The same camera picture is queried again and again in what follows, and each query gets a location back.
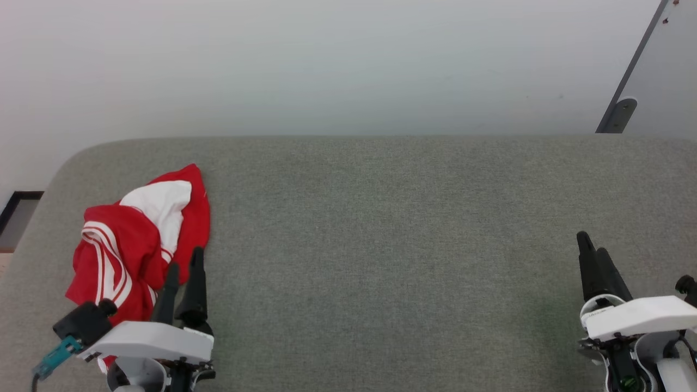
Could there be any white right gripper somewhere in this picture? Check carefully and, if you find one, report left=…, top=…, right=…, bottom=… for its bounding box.
left=576, top=231, right=697, bottom=342

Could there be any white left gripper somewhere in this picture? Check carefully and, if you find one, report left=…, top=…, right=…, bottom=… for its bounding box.
left=78, top=247, right=215, bottom=363

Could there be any red and white t-shirt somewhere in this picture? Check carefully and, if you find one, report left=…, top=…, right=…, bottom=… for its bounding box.
left=65, top=163, right=211, bottom=375

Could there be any teal cable connector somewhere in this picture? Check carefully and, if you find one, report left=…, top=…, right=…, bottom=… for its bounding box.
left=32, top=336, right=83, bottom=381

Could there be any grey wall panel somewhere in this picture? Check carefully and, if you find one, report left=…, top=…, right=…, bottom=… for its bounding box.
left=621, top=0, right=697, bottom=137

